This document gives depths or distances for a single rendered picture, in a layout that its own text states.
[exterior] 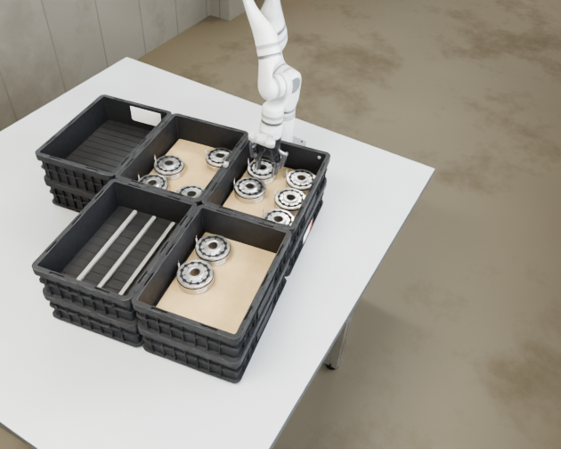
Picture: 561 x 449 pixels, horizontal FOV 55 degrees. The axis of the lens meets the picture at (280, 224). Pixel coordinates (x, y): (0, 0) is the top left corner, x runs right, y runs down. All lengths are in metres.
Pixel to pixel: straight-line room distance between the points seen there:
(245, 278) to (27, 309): 0.66
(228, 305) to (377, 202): 0.79
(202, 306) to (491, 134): 2.78
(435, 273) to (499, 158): 1.14
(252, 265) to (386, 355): 1.04
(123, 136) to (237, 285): 0.83
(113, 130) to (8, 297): 0.73
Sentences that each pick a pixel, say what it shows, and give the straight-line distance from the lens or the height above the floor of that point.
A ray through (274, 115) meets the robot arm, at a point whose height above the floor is 1.11.
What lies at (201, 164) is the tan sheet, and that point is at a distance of 1.94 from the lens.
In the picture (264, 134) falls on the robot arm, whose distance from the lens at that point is 1.72.
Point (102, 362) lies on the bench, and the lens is 1.61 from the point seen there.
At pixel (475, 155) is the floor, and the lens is 3.66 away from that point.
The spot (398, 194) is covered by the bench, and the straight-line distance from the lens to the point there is 2.10.
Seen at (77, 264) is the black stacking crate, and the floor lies 0.83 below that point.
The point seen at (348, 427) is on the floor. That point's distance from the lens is 2.28.
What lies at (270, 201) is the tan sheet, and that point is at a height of 0.83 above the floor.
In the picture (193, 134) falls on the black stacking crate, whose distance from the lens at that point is 2.03.
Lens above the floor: 2.04
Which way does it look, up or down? 45 degrees down
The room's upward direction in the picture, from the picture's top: 4 degrees clockwise
